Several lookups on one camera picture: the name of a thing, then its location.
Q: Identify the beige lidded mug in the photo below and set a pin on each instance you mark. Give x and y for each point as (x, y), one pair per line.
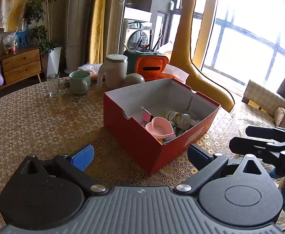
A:
(115, 73)

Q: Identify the wooden sideboard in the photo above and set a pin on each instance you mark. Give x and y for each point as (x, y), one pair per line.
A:
(20, 65)

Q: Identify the red cardboard box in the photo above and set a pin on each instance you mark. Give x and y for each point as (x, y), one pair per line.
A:
(132, 139)

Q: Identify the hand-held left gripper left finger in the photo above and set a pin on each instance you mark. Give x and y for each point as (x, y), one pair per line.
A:
(82, 156)

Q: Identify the white standing air conditioner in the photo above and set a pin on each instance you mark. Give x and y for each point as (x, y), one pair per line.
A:
(78, 24)

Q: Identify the small red pot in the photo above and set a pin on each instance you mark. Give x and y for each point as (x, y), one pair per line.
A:
(12, 49)

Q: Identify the round beige container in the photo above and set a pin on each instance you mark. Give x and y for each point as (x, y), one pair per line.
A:
(134, 80)

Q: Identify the yellow curtain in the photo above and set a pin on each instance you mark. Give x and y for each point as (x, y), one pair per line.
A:
(97, 24)

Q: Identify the large grid window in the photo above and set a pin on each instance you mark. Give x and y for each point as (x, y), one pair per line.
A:
(249, 29)

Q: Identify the crinkled plastic wrapper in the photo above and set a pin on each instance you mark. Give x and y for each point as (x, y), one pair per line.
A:
(89, 67)

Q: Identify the orange flat packet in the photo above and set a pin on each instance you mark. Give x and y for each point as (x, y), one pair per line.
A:
(94, 75)

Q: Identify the pink heart bowl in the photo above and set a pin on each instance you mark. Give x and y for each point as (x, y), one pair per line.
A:
(159, 128)

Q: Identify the wooden stick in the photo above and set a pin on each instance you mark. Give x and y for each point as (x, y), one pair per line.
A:
(125, 46)

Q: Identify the green label spice jar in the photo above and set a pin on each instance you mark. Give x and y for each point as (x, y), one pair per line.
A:
(177, 119)

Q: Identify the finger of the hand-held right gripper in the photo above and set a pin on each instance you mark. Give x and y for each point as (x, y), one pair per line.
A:
(249, 147)
(266, 132)

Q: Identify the beige bench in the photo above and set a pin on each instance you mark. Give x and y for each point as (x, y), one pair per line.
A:
(262, 95)

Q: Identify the white washing machine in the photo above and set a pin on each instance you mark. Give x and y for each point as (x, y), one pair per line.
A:
(137, 26)

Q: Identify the clear drinking glass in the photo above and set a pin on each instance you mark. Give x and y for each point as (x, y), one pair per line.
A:
(52, 85)

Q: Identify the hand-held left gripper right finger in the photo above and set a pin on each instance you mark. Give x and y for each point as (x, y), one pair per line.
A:
(198, 156)

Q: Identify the pink plastic toy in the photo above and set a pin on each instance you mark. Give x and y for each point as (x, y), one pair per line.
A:
(146, 116)

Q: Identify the green ceramic mug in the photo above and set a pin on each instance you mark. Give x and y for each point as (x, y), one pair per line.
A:
(79, 84)

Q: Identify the white planter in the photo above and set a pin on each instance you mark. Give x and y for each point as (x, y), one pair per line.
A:
(53, 62)

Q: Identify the clear plastic bag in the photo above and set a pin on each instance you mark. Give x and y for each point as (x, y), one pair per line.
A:
(9, 41)

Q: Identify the pink white plastic bag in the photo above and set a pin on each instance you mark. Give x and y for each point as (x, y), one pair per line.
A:
(175, 74)

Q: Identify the tall green houseplant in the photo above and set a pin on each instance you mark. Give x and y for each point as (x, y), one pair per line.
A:
(34, 12)

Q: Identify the orange green tissue box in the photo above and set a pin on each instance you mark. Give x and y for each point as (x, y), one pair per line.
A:
(152, 67)

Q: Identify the yellow giraffe toy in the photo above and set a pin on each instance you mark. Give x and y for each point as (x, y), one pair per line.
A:
(184, 41)

